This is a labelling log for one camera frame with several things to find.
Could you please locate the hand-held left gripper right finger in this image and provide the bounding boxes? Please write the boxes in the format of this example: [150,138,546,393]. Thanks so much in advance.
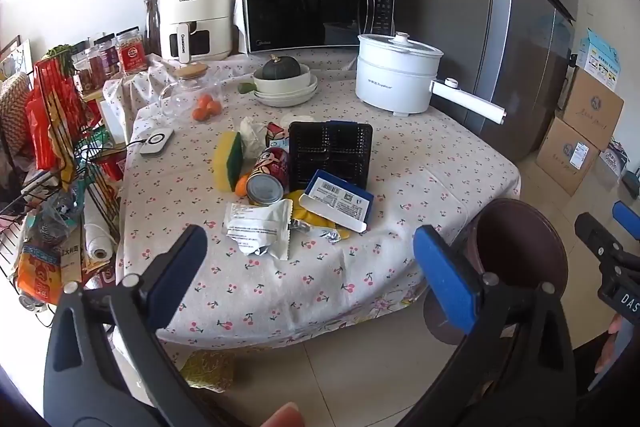
[400,224,576,427]

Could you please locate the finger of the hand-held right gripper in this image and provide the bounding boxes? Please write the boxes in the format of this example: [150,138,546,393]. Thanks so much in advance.
[574,212,628,260]
[612,201,640,239]

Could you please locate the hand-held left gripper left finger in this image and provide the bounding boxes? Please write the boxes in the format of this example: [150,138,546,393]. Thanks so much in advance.
[44,223,216,427]

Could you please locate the person's right hand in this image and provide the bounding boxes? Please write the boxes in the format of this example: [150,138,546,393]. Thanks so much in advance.
[595,312,625,374]

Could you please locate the person's left hand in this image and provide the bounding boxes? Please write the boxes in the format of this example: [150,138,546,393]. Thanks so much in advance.
[263,402,306,427]

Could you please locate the brown cardboard box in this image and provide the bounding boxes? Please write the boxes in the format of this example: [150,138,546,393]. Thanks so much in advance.
[562,67,625,150]
[536,117,601,196]

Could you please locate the silver snack wrapper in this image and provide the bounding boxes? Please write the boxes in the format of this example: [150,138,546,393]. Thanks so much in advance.
[221,199,293,261]

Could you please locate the yellow patterned cloth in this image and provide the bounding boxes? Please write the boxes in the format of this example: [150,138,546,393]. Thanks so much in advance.
[180,348,236,392]

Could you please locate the yellow green sponge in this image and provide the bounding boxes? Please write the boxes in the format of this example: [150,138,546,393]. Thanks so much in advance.
[212,131,246,192]

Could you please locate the blue white cardboard box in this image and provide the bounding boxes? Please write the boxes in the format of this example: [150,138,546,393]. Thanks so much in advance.
[302,169,375,235]

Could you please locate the red drink can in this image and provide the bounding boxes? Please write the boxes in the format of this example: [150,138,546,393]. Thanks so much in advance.
[246,147,292,206]

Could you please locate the white charging pad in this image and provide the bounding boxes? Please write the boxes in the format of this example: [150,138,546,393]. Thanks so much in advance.
[140,127,175,158]

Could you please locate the orange snack packet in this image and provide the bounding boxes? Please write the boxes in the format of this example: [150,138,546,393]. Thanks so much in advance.
[17,242,63,303]

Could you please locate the crumpled white tissue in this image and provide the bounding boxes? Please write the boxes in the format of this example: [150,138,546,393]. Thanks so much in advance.
[239,117,271,158]

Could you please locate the green packet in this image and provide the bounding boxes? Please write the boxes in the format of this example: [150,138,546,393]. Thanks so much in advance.
[87,127,116,148]

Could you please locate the blue white printed box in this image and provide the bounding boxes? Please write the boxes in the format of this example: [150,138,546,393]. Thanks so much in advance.
[577,28,623,90]

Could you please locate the black plastic food tray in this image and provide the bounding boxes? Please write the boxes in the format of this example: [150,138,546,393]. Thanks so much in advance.
[288,121,374,202]

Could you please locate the white electric cooking pot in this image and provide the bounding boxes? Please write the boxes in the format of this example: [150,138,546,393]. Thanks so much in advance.
[355,32,507,125]

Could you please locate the white plate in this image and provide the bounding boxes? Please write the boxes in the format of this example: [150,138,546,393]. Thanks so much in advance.
[256,87,317,108]

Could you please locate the red snack packet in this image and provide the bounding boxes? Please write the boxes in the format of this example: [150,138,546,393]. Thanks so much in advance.
[25,57,83,170]

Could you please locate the stacked white bowls and plates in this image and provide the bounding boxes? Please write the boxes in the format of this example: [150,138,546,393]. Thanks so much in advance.
[254,74,319,104]

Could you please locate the red label glass jar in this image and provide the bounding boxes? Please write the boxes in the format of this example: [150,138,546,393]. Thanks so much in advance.
[116,27,147,75]

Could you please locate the dark lid glass jar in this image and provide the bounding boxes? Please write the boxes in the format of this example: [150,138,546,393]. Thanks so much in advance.
[93,34,121,80]

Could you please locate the dark green squash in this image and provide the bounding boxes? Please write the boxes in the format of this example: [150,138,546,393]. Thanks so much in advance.
[263,54,302,81]

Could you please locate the woven basket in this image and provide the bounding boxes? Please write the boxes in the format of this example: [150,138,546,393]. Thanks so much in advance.
[0,74,31,152]

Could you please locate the glass vase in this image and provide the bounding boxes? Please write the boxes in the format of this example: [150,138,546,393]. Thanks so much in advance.
[144,0,163,56]

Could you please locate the white air fryer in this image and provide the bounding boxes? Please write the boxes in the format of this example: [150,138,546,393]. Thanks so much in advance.
[158,0,234,62]

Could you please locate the black microwave oven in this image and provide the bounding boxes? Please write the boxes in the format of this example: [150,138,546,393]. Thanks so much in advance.
[235,0,397,55]

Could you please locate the black wire rack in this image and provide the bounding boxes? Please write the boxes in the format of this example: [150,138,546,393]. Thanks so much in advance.
[0,42,123,308]

